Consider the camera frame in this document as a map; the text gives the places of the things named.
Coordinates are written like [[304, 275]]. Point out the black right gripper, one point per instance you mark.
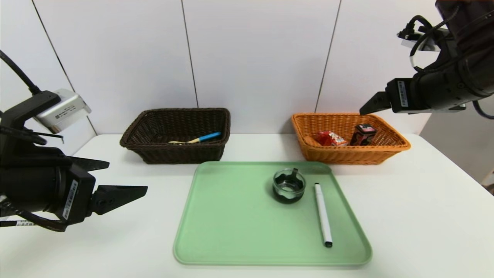
[[400, 94]]

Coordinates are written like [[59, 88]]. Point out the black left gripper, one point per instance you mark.
[[75, 199]]

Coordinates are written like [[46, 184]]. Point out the black gum box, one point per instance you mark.
[[362, 135]]

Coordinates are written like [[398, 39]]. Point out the red milk carton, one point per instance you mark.
[[330, 138]]

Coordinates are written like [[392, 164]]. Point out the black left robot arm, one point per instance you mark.
[[27, 189]]

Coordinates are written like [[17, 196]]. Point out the black and grey right robot arm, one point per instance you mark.
[[463, 77]]

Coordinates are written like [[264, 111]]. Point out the orange wicker basket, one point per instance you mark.
[[366, 154]]

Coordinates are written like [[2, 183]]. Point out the dark brown wicker basket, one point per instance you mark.
[[173, 154]]

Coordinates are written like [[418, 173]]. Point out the glass cup with black holder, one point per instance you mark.
[[288, 185]]

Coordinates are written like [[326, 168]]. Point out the white marker pen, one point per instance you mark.
[[322, 216]]

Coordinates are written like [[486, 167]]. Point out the dark brown furniture piece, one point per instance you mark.
[[491, 187]]

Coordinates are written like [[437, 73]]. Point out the green plastic tray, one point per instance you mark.
[[231, 239]]

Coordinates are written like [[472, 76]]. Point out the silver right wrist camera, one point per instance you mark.
[[424, 45]]

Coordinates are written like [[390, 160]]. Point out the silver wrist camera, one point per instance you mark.
[[67, 110], [424, 45]]

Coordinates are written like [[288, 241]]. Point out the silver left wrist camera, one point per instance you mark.
[[67, 110]]

